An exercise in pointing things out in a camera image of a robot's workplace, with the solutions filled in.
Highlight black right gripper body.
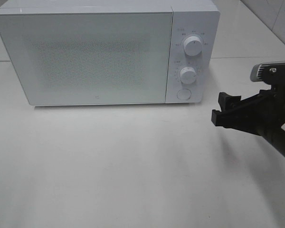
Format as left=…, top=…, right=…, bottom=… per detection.
left=235, top=85, right=285, bottom=138

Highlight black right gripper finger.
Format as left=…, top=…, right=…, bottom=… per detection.
left=211, top=110, right=237, bottom=128
left=218, top=92, right=241, bottom=112

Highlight round white door button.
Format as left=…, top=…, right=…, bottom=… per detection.
left=177, top=89, right=191, bottom=100

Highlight white round knob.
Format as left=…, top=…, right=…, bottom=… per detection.
left=183, top=34, right=202, bottom=57
left=180, top=67, right=197, bottom=85

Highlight white microwave door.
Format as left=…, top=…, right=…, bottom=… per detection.
left=0, top=12, right=172, bottom=106

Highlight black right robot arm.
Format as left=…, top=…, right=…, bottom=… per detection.
left=211, top=85, right=285, bottom=157

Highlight white microwave oven body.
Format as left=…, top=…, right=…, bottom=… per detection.
left=0, top=0, right=220, bottom=106

